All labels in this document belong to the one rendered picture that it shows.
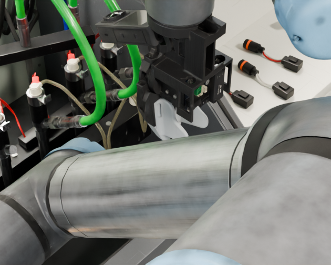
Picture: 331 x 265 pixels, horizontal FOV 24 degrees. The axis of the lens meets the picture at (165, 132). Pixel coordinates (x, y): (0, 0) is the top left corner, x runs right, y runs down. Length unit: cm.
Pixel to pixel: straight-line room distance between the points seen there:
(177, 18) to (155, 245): 50
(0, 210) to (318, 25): 31
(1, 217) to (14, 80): 95
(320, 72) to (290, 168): 113
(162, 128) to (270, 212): 62
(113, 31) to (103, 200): 35
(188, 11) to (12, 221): 28
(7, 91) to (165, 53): 78
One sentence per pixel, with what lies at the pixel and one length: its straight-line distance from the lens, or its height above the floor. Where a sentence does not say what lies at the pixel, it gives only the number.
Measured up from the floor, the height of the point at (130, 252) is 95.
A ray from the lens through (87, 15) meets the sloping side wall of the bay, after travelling 143.
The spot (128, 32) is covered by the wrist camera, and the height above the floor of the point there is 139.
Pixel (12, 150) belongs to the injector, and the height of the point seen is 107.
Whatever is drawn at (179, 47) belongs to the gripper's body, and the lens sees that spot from 85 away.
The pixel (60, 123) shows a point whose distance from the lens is 119.
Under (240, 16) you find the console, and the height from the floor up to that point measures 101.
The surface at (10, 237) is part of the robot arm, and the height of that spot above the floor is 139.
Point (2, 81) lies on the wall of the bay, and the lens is 159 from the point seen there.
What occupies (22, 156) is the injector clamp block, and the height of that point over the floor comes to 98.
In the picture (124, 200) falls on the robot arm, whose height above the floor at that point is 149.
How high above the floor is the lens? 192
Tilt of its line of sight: 45 degrees down
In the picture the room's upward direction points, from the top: straight up
